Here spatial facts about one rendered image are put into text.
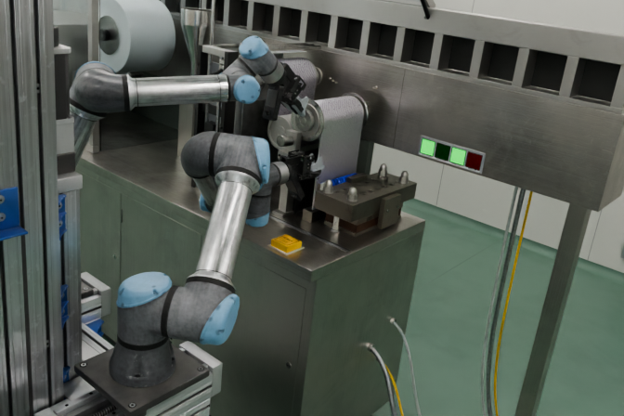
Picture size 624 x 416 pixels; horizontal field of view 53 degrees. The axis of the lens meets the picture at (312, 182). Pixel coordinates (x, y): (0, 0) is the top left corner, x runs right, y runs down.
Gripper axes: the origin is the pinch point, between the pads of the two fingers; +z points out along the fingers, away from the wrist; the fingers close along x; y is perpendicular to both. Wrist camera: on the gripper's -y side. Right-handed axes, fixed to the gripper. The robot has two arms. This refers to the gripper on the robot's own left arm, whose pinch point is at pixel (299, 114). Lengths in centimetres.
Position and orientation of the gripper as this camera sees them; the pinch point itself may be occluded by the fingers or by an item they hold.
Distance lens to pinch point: 211.9
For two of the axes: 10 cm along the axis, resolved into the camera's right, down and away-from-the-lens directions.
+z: 4.3, 4.6, 7.8
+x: -7.6, -2.9, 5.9
